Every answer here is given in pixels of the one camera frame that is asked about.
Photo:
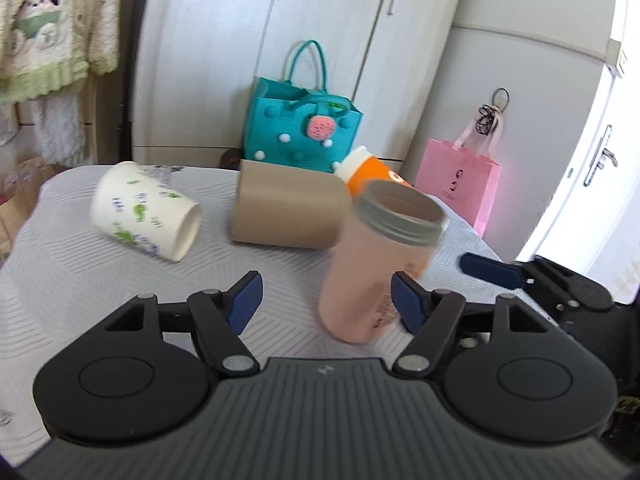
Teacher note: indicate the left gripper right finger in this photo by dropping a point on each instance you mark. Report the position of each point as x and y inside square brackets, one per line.
[502, 367]

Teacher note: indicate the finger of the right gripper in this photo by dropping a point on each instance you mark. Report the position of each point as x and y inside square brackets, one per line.
[505, 275]

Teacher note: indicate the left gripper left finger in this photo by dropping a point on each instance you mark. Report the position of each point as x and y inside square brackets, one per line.
[148, 368]

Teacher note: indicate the pink tumbler cup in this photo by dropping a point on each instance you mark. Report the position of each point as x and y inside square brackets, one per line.
[392, 227]

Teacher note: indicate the white green-print paper cup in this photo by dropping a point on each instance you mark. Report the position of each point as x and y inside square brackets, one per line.
[143, 212]

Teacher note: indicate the orange paper cup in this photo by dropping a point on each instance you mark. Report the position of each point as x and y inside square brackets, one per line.
[359, 167]

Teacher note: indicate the beige plastic cup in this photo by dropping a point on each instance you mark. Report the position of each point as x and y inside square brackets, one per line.
[288, 207]

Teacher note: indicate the white door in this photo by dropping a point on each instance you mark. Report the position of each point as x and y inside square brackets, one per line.
[588, 230]

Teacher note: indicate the pink paper shopping bag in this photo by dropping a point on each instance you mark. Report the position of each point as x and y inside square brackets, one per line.
[464, 179]

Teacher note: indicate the black suitcase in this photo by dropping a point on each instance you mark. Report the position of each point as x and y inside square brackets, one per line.
[231, 159]

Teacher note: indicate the teal felt tote bag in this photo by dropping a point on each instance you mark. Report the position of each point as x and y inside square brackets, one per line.
[290, 126]

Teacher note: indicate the white wardrobe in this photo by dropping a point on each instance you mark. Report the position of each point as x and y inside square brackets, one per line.
[198, 61]

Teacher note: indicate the white fluffy sweater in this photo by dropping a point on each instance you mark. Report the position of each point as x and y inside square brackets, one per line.
[48, 50]

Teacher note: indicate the black clothes rack pole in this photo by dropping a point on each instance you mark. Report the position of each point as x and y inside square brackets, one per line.
[132, 32]

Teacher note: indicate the silver door handle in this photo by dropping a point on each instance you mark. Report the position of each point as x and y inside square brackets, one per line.
[599, 157]

